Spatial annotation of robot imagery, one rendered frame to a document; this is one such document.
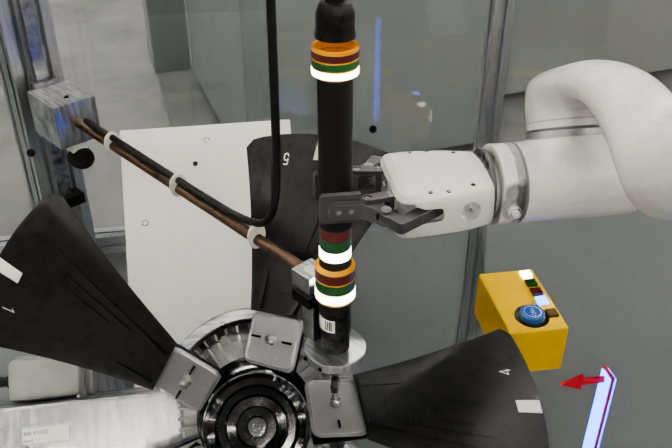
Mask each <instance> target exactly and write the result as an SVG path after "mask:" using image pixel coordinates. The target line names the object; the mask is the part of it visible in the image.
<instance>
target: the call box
mask: <svg viewBox="0 0 672 448"><path fill-rule="evenodd" d="M520 271H523V270H519V271H509V272H498V273H488V274H480V275H479V277H478V286H477V294H476V302H475V310H474V314H475V316H476V318H477V320H478V322H479V324H480V326H481V328H482V330H483V332H484V334H487V333H490V332H492V331H495V330H497V329H501V330H503V331H505V332H507V333H509V334H510V335H511V337H512V338H513V339H514V341H515V343H516V344H517V346H518V348H519V350H520V352H521V353H522V355H523V357H524V359H525V361H526V363H527V366H528V368H529V370H530V372H531V371H540V370H549V369H558V368H560V367H561V362H562V357H563V352H564V348H565V343H566V338H567V333H568V326H567V324H566V323H565V321H564V320H563V318H562V316H561V315H560V313H559V312H558V310H557V308H556V307H555V305H554V304H553V302H552V301H551V299H550V297H549V296H548V294H547V293H546V291H545V289H544V288H543V286H542V285H541V283H540V281H539V280H538V278H537V277H536V275H535V274H534V272H533V270H529V271H530V272H531V274H532V275H533V277H532V278H534V279H535V280H536V282H537V283H538V286H537V287H540V288H541V290H542V291H543V295H542V296H546V298H547V300H548V301H549V304H547V305H538V303H537V302H536V300H535V297H536V296H533V295H532V293H531V292H530V288H531V287H529V288H528V287H527V285H526V283H525V282H524V280H525V279H523V278H522V277H521V275H520V273H519V272H520ZM530 304H531V305H538V306H539V307H540V308H542V309H543V310H544V312H545V309H548V308H556V310H557V312H558V313H559V317H554V318H549V317H548V315H547V314H546V312H545V318H544V321H543V322H542V323H540V324H529V323H526V322H524V321H523V320H521V318H520V317H519V312H520V308H521V307H520V306H525V305H530Z"/></svg>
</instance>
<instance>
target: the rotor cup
mask: <svg viewBox="0 0 672 448"><path fill-rule="evenodd" d="M220 369H221V370H223V371H224V373H223V375H222V377H221V378H220V380H219V382H218V383H217V385H216V387H215V388H214V390H213V391H212V393H211V395H210V396H209V398H208V400H207V401H206V403H205V404H204V406H203V408H202V409H201V411H197V429H198V433H199V437H200V440H201V442H202V444H203V446H204V447H205V448H307V446H308V443H309V439H310V435H311V417H310V412H309V409H308V406H307V403H306V398H305V392H304V387H305V384H306V383H305V382H304V380H303V379H302V377H301V376H300V375H299V374H298V373H297V372H296V374H295V375H293V374H290V373H285V372H282V371H278V370H275V369H271V368H267V367H264V366H260V365H257V364H253V363H250V362H247V361H245V357H241V358H238V359H235V360H233V361H231V362H229V363H227V364H226V365H224V366H223V367H221V368H220ZM266 370H271V371H272V372H273V373H269V372H266ZM212 394H213V396H212ZM211 396H212V398H211V399H210V397H211ZM209 399H210V401H209ZM208 401H209V402H208ZM253 418H261V419H263V420H264V421H265V422H266V425H267V429H266V432H265V434H264V435H263V436H261V437H253V436H251V435H250V434H249V432H248V423H249V422H250V421H251V420H252V419H253Z"/></svg>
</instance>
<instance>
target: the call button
mask: <svg viewBox="0 0 672 448"><path fill-rule="evenodd" d="M520 307H521V308H520V312H519V317H520V318H521V320H523V321H524V322H526V323H529V324H540V323H542V322H543V321H544V318H545V312H544V310H543V309H542V308H540V307H539V306H538V305H531V304H530V305H525V306H520Z"/></svg>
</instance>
